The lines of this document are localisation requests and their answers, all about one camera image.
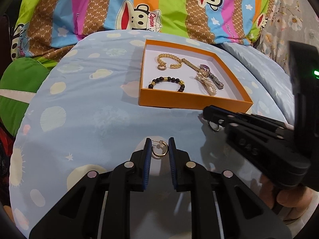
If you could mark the gold chain bangle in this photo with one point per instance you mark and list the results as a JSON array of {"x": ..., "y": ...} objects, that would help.
[{"x": 162, "y": 59}]

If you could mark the green cushion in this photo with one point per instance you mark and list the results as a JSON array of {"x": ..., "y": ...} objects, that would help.
[{"x": 19, "y": 84}]

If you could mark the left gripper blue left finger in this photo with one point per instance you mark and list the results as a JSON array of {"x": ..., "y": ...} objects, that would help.
[{"x": 98, "y": 205}]

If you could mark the colourful monkey print quilt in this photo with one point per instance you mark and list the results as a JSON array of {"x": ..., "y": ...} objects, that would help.
[{"x": 50, "y": 28}]

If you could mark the right hand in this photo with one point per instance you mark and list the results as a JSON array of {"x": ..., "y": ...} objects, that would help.
[{"x": 297, "y": 199}]

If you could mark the floral grey curtain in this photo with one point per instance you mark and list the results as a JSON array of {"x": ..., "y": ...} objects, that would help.
[{"x": 290, "y": 20}]

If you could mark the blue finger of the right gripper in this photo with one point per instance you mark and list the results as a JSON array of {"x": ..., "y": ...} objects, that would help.
[
  {"x": 253, "y": 121},
  {"x": 236, "y": 130}
]

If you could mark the gold wristwatch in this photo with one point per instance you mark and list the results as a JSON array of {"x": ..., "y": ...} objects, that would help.
[{"x": 202, "y": 68}]

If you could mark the pale blue duvet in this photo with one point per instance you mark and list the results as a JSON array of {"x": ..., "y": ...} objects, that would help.
[{"x": 269, "y": 74}]

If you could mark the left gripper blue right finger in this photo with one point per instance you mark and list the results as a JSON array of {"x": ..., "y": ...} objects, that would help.
[{"x": 222, "y": 206}]

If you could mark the orange shallow cardboard box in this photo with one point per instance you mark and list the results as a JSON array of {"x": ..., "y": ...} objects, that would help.
[{"x": 179, "y": 88}]

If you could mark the gold hoop earring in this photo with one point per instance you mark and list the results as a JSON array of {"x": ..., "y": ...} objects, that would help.
[{"x": 159, "y": 149}]

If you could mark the silver wristwatch blue dial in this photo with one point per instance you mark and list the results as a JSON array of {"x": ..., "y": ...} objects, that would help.
[{"x": 216, "y": 81}]

